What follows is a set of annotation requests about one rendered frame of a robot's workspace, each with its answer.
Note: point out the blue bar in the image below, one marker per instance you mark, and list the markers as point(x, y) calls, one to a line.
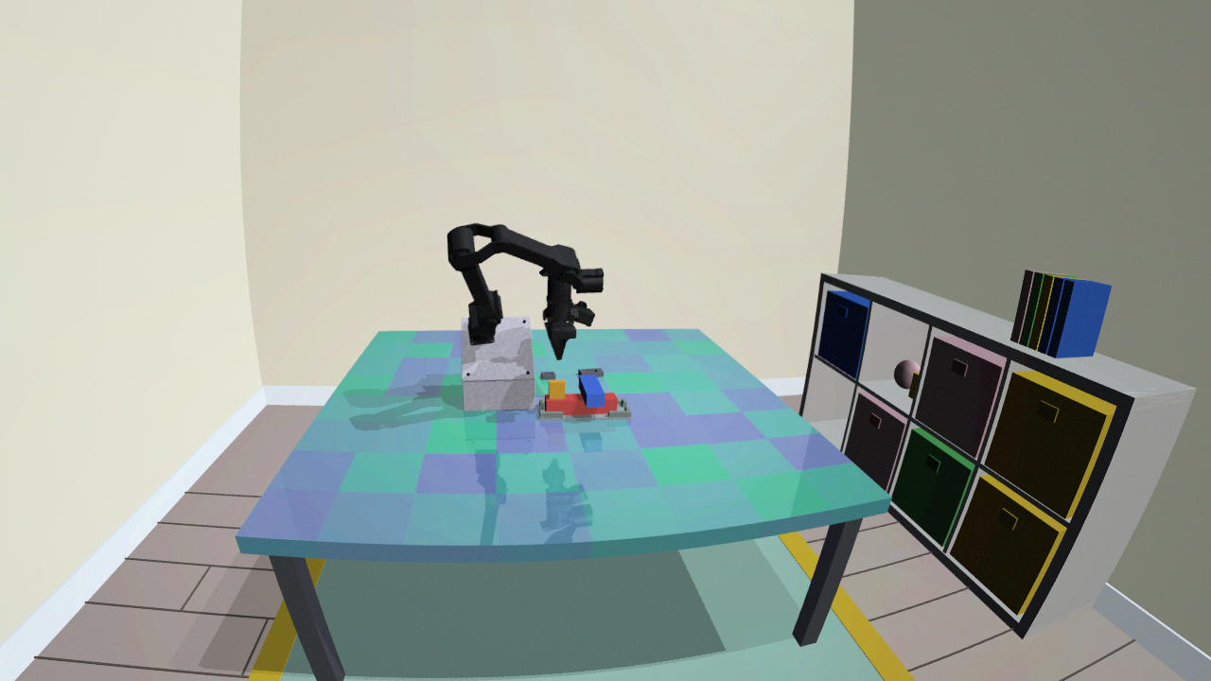
point(591, 391)

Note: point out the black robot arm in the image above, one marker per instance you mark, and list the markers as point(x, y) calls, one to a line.
point(559, 264)

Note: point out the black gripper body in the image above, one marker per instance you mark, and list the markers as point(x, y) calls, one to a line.
point(557, 314)

